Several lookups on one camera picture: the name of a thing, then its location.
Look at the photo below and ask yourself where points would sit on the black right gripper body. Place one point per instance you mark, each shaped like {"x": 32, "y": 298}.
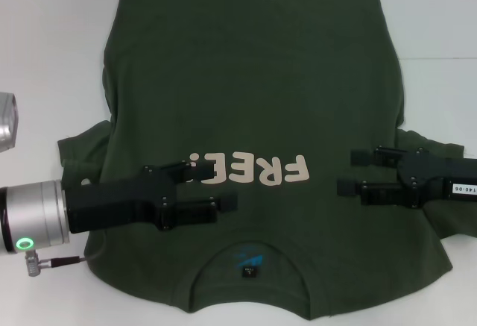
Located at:
{"x": 432, "y": 177}

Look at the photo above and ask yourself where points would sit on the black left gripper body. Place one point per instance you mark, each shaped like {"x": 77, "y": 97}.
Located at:
{"x": 112, "y": 206}

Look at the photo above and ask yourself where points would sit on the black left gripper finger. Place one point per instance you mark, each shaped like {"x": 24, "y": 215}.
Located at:
{"x": 203, "y": 174}
{"x": 197, "y": 212}

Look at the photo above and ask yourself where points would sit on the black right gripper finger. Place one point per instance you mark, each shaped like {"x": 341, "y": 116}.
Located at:
{"x": 380, "y": 193}
{"x": 372, "y": 157}

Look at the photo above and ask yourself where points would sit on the dark green FREE t-shirt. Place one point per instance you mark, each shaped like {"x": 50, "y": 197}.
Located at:
{"x": 238, "y": 80}

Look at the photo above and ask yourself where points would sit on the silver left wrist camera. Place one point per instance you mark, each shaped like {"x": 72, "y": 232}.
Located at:
{"x": 7, "y": 121}

